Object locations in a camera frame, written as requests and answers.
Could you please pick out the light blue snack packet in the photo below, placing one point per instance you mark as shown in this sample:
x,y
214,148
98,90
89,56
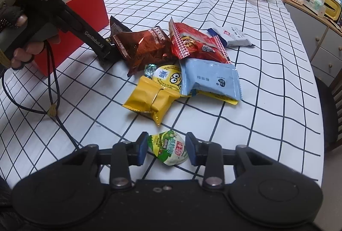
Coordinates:
x,y
208,78

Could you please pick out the tissue pack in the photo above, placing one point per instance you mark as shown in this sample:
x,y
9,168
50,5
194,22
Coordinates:
x,y
314,2

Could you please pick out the yellow rimmed box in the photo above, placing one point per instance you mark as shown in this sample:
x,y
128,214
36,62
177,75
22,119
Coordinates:
x,y
332,6

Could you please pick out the grey and wood cabinet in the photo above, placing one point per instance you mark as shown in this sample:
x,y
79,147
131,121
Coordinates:
x,y
320,43

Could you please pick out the red cardboard box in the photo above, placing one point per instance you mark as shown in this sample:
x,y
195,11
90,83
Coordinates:
x,y
88,11

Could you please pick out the red checked snack packet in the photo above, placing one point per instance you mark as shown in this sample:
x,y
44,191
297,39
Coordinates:
x,y
192,43

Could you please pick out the brown foil snack packet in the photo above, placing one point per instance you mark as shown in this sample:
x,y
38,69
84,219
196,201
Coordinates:
x,y
144,46

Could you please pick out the white checked tablecloth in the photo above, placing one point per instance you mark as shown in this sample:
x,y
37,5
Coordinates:
x,y
267,86

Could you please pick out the dark brown snack packet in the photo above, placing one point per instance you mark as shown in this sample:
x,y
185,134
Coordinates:
x,y
117,26

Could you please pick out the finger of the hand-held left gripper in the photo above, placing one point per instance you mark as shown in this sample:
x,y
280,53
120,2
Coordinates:
x,y
107,54

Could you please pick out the white and blue snack packet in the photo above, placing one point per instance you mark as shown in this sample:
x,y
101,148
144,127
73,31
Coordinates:
x,y
235,37

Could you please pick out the green label jelly cup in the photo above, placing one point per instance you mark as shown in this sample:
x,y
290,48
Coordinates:
x,y
168,149

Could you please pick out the yellow cartoon face jelly cup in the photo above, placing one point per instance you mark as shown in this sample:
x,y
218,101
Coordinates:
x,y
168,76

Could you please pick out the teal candy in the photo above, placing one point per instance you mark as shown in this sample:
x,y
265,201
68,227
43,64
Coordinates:
x,y
149,70

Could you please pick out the yellow foil snack packet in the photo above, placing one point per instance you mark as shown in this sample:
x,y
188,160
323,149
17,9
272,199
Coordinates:
x,y
144,97

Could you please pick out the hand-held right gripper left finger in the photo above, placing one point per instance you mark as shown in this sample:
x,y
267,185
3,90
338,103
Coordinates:
x,y
143,149

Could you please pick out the wooden chair with dark seat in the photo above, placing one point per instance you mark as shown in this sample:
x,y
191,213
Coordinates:
x,y
326,102

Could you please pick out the person's left hand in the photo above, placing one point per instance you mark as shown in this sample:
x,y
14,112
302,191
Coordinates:
x,y
29,49

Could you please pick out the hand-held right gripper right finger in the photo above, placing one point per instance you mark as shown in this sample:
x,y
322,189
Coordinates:
x,y
191,152

